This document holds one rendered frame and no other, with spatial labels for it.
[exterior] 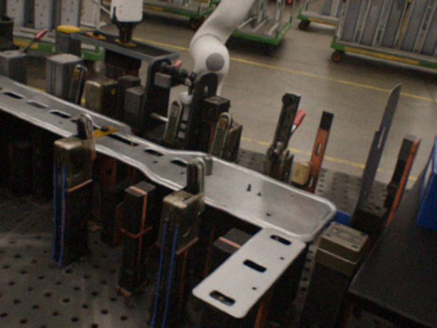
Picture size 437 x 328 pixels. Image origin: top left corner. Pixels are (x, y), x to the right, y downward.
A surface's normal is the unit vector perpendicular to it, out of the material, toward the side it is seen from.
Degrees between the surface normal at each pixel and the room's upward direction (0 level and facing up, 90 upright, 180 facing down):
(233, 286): 0
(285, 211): 0
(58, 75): 90
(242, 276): 0
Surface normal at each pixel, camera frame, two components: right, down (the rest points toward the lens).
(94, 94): -0.51, 0.29
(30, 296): 0.15, -0.90
